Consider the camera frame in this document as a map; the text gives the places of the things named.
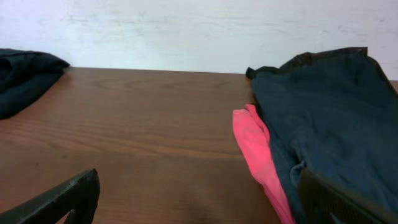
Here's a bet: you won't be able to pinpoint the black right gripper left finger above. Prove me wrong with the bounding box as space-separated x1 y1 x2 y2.
1 169 100 224

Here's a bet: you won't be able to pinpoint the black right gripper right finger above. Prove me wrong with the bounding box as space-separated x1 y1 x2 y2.
298 169 397 224

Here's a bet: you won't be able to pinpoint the navy blue shorts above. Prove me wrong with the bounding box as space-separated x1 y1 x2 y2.
1 49 70 119

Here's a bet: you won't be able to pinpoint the navy garment on pile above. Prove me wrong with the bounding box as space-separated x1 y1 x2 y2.
251 54 397 223

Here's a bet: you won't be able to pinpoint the orange red garment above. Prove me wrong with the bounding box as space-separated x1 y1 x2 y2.
233 104 296 224

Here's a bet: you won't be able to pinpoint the black garment with labels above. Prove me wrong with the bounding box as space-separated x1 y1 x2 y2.
246 47 397 94

